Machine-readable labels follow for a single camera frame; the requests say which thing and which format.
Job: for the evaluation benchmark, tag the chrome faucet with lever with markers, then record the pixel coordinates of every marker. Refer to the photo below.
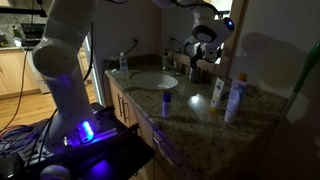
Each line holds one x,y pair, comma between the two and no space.
176,67

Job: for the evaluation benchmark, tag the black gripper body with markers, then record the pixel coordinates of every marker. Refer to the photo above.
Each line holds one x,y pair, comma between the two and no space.
197,50

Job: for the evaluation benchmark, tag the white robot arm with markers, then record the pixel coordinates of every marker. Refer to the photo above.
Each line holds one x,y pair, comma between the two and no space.
55,57

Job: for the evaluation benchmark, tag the white bottle orange cap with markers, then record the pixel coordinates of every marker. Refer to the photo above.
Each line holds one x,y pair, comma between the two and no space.
237,91

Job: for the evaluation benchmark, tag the green soap dispenser bottle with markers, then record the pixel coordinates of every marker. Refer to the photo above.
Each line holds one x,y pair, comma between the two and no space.
165,60

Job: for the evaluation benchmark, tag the metal toothbrush holder cup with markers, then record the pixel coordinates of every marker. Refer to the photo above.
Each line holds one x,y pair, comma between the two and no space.
194,74

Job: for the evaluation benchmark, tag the white tube yellow cap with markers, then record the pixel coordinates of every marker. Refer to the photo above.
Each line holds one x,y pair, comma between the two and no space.
217,95

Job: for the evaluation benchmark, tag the wood framed wall mirror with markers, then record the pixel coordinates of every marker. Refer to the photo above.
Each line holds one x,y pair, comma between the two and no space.
181,19

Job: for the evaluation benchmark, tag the wooden vanity cabinet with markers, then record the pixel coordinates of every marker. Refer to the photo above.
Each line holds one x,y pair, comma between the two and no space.
167,163

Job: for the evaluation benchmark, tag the clear plastic water bottle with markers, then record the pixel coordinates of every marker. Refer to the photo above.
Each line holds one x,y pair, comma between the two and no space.
123,63

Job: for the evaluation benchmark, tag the white oval sink basin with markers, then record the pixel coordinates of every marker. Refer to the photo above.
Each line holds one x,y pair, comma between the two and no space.
153,81

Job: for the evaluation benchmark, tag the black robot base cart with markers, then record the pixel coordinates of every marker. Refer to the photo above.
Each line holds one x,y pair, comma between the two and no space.
115,153

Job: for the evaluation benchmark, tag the green broom handle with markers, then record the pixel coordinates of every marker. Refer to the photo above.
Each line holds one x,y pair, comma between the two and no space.
310,62

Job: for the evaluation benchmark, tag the white bottle purple cap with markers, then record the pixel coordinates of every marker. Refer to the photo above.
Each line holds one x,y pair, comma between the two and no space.
166,100

